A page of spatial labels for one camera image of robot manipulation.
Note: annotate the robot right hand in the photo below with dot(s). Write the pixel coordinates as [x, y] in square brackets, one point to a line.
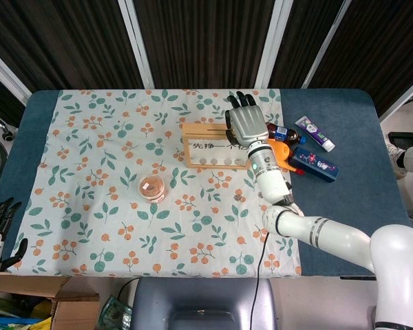
[248, 123]

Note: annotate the grey padded robot base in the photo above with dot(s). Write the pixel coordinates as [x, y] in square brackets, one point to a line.
[206, 299]

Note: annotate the cola bottle blue label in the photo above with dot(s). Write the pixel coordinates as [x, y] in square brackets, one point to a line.
[285, 134]

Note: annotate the orange rubber chicken toy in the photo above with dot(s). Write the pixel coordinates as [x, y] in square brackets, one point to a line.
[282, 149]

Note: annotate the purple toothpaste tube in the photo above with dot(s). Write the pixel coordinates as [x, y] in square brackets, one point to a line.
[311, 130]

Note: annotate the yellow plastic bag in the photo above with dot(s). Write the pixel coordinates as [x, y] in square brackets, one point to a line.
[41, 309]

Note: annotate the dark blue toothpaste box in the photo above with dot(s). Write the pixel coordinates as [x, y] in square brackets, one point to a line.
[313, 161]

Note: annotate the dark slatted partition screen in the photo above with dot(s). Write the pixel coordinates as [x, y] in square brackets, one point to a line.
[206, 41]

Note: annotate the brown cardboard box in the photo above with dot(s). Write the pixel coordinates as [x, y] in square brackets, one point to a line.
[75, 313]

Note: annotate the clear jar orange contents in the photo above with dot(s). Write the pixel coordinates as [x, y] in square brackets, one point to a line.
[151, 187]

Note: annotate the chrome chair base with caster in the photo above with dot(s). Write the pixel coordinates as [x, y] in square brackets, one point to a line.
[7, 132]

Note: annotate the floral print tablecloth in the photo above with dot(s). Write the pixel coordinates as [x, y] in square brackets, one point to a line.
[124, 223]

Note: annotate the green snack package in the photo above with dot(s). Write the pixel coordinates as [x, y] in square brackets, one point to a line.
[115, 314]

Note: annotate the white sneaker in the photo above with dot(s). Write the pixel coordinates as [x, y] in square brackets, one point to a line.
[395, 151]

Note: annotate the black flat floor device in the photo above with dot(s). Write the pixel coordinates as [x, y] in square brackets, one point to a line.
[409, 139]

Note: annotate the wooden coin box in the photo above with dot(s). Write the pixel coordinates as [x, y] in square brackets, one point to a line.
[196, 129]

